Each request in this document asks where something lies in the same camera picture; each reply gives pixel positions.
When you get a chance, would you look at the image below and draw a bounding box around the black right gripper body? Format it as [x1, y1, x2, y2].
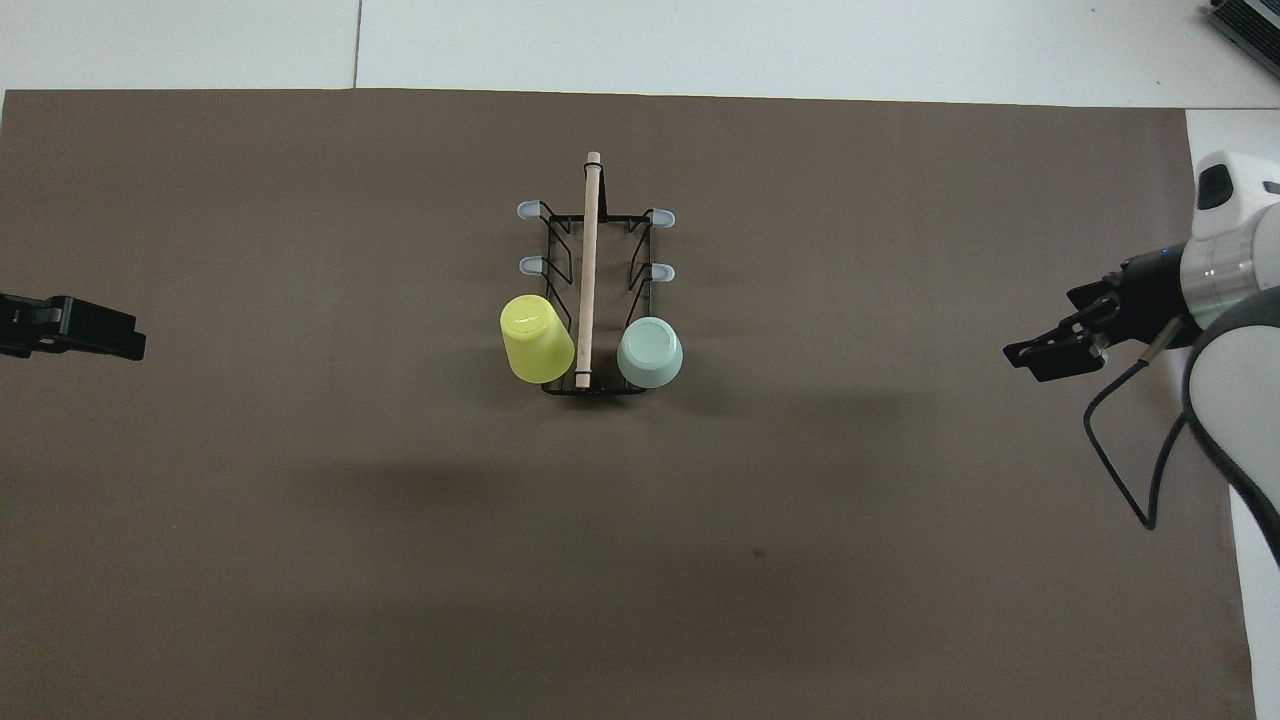
[1120, 248, 1196, 346]

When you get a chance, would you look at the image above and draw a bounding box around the light green plastic cup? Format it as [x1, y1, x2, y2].
[616, 316, 685, 391]

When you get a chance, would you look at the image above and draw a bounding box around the yellow plastic cup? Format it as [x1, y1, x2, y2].
[500, 294, 577, 385]

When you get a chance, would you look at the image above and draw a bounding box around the brown table mat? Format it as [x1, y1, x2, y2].
[0, 88, 1259, 720]

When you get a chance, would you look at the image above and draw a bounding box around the green black electronic device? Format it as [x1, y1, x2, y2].
[1205, 0, 1280, 51]

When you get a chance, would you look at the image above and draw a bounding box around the black wire cup rack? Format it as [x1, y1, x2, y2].
[516, 152, 677, 396]

